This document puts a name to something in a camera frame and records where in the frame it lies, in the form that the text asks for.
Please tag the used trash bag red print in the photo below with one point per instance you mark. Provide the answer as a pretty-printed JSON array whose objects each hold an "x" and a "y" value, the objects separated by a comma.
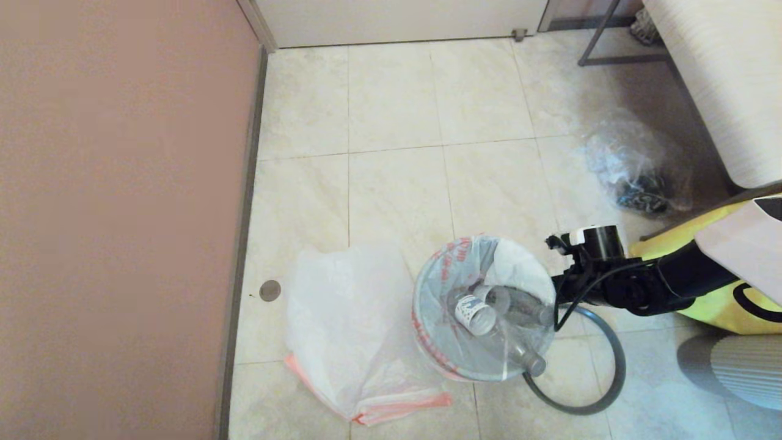
[{"x": 440, "y": 318}]

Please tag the white paper cup blue print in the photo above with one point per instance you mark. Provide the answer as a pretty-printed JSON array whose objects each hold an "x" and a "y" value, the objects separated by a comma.
[{"x": 473, "y": 315}]

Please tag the grey patterned slipper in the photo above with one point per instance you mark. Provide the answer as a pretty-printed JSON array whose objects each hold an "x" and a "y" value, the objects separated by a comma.
[{"x": 644, "y": 27}]

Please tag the grey metal frame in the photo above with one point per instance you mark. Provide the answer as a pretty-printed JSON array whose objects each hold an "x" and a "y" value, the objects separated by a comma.
[{"x": 617, "y": 60}]

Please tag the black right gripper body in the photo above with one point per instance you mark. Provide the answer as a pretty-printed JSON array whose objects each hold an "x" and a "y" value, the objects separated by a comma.
[{"x": 623, "y": 293}]

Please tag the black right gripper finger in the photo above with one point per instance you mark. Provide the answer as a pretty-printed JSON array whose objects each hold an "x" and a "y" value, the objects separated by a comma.
[
  {"x": 565, "y": 296},
  {"x": 565, "y": 282}
]

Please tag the cream textured table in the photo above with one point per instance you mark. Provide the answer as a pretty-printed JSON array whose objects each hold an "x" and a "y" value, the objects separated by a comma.
[{"x": 727, "y": 73}]

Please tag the small metal door stop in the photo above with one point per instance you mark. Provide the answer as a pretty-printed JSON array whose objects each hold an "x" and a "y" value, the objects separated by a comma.
[{"x": 519, "y": 35}]

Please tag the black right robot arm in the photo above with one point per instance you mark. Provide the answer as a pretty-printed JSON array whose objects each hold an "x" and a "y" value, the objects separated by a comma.
[{"x": 702, "y": 275}]

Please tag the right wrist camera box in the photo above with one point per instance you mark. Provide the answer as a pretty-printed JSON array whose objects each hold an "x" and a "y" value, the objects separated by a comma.
[{"x": 557, "y": 243}]

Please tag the white door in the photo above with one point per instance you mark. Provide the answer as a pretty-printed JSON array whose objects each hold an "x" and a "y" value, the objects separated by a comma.
[{"x": 397, "y": 21}]

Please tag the white ribbed cylinder container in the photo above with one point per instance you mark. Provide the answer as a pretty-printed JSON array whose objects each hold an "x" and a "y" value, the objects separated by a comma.
[{"x": 739, "y": 370}]

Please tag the yellow fabric bag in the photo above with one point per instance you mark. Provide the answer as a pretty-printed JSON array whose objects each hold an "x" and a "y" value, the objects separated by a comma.
[{"x": 708, "y": 315}]

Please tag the round metal floor socket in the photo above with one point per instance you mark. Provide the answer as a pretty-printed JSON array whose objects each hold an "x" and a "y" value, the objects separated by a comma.
[{"x": 270, "y": 291}]

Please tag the clear plastic bag dark contents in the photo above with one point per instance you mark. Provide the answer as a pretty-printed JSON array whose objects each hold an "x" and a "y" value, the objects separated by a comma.
[{"x": 629, "y": 159}]

